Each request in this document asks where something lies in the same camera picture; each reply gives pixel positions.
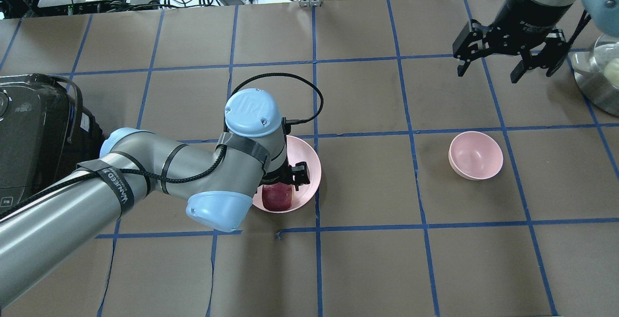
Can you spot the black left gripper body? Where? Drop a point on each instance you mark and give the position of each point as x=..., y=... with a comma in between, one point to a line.
x=298, y=173

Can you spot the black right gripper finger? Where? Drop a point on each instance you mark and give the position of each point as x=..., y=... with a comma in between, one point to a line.
x=550, y=58
x=467, y=43

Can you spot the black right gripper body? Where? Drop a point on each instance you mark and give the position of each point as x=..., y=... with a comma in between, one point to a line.
x=524, y=19

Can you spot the red apple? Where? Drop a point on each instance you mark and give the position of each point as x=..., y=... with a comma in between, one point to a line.
x=277, y=197

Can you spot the pink bowl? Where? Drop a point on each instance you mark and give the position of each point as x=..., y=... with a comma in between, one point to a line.
x=475, y=156

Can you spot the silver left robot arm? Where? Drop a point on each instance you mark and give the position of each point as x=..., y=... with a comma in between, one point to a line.
x=218, y=187

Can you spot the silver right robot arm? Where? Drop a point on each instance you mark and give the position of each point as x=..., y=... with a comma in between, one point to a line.
x=604, y=14

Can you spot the pink plate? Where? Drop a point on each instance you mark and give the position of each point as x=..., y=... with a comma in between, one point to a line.
x=299, y=154

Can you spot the steel pot with lid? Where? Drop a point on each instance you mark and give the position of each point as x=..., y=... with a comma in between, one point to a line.
x=588, y=69

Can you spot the white bun in pot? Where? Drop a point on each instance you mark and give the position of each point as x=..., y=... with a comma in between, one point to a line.
x=611, y=73

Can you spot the dark grey rice cooker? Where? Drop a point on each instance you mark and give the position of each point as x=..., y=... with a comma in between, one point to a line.
x=45, y=130

